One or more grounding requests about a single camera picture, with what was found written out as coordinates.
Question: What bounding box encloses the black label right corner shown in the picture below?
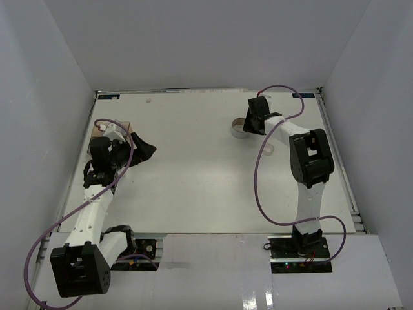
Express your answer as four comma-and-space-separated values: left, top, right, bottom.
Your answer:
292, 92, 315, 99

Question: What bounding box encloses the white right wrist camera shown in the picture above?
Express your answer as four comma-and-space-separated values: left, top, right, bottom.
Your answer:
257, 94, 272, 101

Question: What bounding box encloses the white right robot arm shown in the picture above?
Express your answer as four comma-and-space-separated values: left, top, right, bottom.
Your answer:
243, 96, 334, 258

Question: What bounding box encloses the aluminium rail left edge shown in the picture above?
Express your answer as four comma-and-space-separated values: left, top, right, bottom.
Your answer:
35, 236, 50, 267

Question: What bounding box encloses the black label left corner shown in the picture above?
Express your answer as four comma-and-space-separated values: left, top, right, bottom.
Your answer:
97, 94, 120, 100

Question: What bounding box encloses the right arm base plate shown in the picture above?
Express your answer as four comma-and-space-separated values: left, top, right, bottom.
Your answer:
263, 237, 333, 274

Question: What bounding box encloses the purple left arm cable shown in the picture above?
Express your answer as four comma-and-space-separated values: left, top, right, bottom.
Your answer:
23, 118, 159, 309

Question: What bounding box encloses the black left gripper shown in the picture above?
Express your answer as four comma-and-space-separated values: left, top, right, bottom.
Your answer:
110, 132, 156, 171

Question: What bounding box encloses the aluminium rail right edge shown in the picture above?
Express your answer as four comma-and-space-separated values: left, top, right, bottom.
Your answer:
315, 87, 370, 234

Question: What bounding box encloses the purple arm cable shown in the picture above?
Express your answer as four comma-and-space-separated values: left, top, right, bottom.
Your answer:
23, 118, 159, 309
253, 84, 348, 266

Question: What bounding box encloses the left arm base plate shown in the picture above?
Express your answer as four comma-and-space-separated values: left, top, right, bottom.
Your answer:
111, 239, 159, 271

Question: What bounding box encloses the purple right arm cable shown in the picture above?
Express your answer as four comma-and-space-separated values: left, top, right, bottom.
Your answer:
253, 84, 348, 266

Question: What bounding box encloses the clear brown organizer container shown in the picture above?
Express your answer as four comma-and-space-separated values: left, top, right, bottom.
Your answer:
87, 120, 132, 157

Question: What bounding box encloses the large white tape roll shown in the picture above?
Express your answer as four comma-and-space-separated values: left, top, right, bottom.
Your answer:
231, 118, 249, 139

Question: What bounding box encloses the black label corner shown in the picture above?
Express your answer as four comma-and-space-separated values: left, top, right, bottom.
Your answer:
97, 94, 120, 100
292, 92, 315, 99

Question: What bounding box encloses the small clear tape roll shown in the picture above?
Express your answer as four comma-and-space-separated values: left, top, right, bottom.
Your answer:
263, 143, 274, 156

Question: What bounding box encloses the aluminium rail edge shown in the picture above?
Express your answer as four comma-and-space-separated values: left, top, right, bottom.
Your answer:
35, 236, 50, 267
315, 87, 370, 234

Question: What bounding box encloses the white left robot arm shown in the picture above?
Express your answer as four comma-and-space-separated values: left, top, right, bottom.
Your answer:
50, 132, 156, 298

